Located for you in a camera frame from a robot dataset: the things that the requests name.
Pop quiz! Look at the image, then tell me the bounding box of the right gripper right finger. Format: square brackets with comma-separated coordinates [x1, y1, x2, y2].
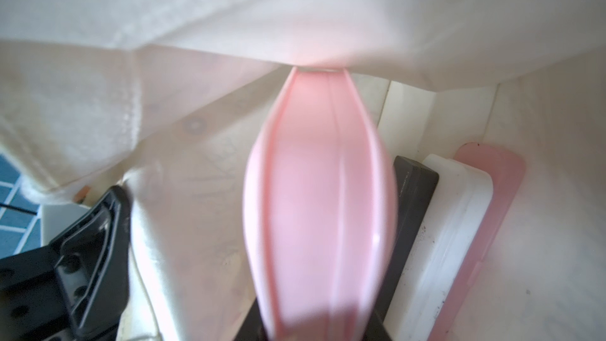
[361, 311, 392, 341]

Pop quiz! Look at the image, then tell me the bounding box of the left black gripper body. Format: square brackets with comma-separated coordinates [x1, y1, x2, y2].
[1, 246, 69, 340]

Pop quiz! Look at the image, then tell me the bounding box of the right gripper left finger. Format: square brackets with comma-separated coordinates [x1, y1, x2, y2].
[234, 299, 265, 341]

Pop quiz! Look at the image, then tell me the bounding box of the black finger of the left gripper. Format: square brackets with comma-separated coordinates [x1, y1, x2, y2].
[50, 186, 131, 340]

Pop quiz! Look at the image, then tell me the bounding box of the cream canvas tote bag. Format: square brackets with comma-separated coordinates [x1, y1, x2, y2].
[1, 0, 605, 340]

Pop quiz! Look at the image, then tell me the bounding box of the black case in bag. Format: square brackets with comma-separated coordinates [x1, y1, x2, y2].
[375, 156, 439, 320]

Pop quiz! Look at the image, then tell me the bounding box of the translucent pink case in bag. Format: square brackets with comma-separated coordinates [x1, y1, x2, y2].
[429, 142, 526, 340]

